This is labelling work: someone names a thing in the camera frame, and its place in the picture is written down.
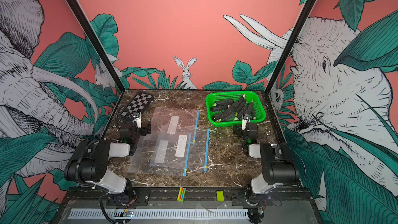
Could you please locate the dark purple eggplant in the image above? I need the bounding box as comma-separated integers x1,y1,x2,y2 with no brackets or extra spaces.
211,96,246,122

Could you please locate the clear zip bag blue zipper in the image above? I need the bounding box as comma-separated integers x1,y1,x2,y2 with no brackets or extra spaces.
183,130,207,176

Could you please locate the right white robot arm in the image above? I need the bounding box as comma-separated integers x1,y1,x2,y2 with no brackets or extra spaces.
234,121,301,206

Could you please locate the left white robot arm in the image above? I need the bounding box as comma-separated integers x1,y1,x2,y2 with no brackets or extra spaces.
64,120,151,206

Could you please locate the green plastic basket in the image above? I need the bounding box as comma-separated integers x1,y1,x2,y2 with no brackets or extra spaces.
206,91,266,127

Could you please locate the black white checkerboard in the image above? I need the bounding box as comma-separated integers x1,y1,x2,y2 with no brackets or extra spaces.
120,91,153,119

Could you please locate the green small block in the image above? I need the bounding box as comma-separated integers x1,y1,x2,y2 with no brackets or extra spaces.
216,190,224,202

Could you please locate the striped colour block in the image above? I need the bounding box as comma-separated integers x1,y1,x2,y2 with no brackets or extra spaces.
177,187,186,202

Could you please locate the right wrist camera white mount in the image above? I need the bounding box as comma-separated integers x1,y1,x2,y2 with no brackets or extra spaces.
241,114,251,130

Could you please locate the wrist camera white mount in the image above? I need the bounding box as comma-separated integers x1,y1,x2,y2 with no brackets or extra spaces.
133,112,142,129
241,114,251,130

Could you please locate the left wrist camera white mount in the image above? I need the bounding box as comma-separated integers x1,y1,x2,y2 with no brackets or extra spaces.
133,112,142,129

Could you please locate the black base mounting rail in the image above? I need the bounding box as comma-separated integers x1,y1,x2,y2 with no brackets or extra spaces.
61,186,316,208

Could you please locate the white perforated rail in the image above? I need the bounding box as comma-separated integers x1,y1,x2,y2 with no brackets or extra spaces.
67,208,250,220

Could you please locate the left black frame post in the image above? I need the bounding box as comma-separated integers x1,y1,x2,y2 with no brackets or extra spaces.
66,0,125,93

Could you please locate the black frame post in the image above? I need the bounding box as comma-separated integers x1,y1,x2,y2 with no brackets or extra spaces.
265,0,317,95
66,0,125,93

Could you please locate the right black frame post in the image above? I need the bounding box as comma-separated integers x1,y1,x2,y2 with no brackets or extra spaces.
265,0,317,95

